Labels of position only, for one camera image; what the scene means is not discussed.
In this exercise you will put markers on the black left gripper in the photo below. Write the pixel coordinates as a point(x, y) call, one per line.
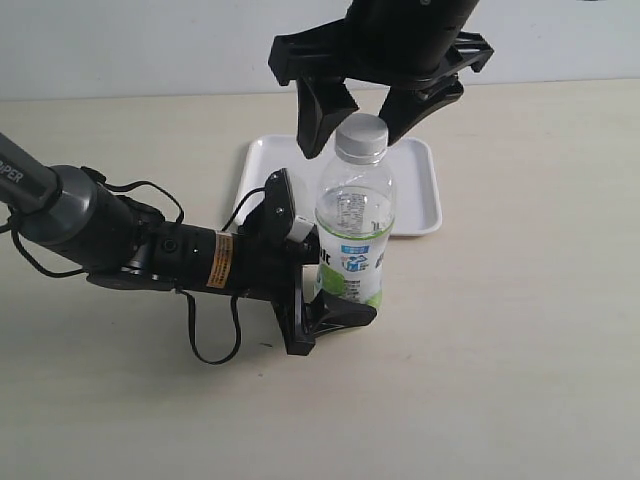
point(240, 265)

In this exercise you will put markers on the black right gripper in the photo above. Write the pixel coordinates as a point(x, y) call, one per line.
point(406, 44)

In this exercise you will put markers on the white bottle cap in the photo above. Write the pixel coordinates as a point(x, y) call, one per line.
point(361, 139)

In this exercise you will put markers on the clear plastic drink bottle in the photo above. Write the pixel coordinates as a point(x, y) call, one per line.
point(355, 211)

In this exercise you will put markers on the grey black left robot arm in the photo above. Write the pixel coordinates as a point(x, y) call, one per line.
point(119, 243)

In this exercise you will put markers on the white plastic tray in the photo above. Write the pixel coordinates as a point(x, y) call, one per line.
point(418, 208)

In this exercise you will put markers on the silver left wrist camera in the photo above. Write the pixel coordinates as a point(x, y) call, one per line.
point(279, 216)

